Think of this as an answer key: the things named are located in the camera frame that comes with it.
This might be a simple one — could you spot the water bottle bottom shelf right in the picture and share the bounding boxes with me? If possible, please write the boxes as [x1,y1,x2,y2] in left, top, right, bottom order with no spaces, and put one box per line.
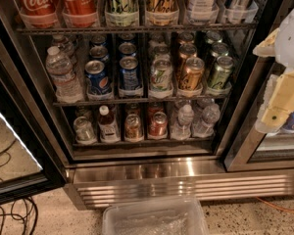
[192,104,221,138]

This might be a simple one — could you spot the brown tea bottle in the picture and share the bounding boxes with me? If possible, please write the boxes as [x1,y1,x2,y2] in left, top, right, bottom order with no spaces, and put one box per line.
[98,105,120,143]

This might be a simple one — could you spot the white top shelf can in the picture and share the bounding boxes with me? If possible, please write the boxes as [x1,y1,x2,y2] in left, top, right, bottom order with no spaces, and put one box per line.
[186,0,219,25]

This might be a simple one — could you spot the silver top shelf can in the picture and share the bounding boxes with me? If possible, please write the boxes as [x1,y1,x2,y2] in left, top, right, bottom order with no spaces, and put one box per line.
[219,0,253,24]

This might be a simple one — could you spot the water bottle bottom shelf left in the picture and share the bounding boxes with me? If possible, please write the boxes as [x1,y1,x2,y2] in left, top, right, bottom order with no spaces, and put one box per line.
[171,104,194,140]

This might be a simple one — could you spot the rear water bottle middle shelf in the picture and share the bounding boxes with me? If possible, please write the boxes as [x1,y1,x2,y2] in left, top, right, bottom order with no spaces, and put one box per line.
[52,34,77,65]

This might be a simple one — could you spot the open fridge glass door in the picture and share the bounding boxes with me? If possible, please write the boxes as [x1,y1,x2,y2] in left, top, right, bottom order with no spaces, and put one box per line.
[0,35,65,204]

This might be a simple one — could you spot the water bottle shelf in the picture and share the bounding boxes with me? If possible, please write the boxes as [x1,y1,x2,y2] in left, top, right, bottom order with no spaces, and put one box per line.
[52,34,77,65]
[45,46,84,103]
[171,104,194,140]
[192,104,221,138]

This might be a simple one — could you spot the red coca-cola can left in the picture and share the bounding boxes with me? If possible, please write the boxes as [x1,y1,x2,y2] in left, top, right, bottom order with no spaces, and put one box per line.
[20,0,58,28]

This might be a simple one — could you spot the green la croix can front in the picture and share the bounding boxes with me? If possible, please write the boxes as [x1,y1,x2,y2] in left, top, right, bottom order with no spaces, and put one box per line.
[207,56,234,90]

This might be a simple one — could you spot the blue pepsi can front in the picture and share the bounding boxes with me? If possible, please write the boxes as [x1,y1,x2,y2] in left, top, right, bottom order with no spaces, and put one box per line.
[84,60,112,95]

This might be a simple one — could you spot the yellow la croix top can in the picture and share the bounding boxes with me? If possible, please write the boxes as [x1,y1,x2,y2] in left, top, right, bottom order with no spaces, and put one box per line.
[146,0,178,26]

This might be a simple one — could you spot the red can bottom shelf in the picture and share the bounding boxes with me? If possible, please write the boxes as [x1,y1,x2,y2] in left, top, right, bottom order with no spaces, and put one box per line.
[148,112,168,139]

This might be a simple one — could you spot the white la croix can behind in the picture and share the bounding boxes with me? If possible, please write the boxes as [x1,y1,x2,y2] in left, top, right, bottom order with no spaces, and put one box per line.
[153,46,171,60]

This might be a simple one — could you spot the red coca-cola can right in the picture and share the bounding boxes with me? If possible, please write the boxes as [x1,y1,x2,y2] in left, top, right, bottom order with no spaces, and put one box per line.
[63,0,98,28]

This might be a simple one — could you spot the orange la croix can front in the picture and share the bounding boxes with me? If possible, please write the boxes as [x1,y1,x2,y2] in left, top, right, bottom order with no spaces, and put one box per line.
[178,57,205,91]

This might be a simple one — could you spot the white green la croix can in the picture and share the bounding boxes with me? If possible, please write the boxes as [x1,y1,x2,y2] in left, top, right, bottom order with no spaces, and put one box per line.
[151,59,172,91]

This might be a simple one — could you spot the steel fridge bottom grille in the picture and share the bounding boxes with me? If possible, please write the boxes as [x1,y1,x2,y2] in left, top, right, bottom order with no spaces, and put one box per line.
[64,157,294,210]

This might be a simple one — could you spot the blue pepsi can second row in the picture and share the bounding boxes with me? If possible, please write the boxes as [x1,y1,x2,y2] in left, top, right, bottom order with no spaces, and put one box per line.
[89,46,110,64]

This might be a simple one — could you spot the orange la croix can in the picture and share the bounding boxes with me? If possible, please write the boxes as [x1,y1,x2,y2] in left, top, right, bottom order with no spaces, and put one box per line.
[178,57,205,91]
[177,43,197,72]

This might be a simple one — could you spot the red coca-cola can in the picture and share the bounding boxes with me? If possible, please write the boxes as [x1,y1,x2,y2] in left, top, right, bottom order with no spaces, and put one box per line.
[20,0,58,28]
[63,0,98,28]

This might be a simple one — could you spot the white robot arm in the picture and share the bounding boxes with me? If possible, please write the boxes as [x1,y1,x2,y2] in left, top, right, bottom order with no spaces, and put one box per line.
[253,8,294,133]

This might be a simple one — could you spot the front water bottle middle shelf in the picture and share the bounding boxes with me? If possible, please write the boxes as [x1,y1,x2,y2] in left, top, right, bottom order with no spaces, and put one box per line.
[45,46,84,103]

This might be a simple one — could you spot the green la croix can behind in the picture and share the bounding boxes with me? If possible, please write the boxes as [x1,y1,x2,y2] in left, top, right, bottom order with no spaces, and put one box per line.
[206,42,229,70]

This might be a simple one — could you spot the orange cable on floor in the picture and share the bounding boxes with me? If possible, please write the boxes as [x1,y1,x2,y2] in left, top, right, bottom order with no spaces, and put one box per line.
[255,197,294,214]

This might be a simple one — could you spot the black cables on floor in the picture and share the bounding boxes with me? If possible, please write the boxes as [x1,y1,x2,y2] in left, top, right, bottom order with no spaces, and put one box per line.
[0,196,39,235]

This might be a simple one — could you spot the orange la croix can behind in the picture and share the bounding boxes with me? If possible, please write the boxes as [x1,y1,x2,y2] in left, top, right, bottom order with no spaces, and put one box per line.
[177,43,197,72]

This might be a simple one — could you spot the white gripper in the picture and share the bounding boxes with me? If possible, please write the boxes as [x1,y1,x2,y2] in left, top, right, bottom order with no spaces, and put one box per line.
[253,28,294,133]

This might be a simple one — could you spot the orange can bottom shelf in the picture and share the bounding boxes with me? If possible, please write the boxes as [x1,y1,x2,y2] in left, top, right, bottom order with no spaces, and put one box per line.
[124,114,143,142]

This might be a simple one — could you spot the clear plastic bin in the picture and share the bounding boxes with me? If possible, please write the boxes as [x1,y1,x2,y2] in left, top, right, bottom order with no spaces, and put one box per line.
[102,197,210,235]

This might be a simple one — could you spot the silver can bottom shelf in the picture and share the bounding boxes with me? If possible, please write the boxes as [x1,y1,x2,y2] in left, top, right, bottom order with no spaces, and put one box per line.
[73,117,97,145]

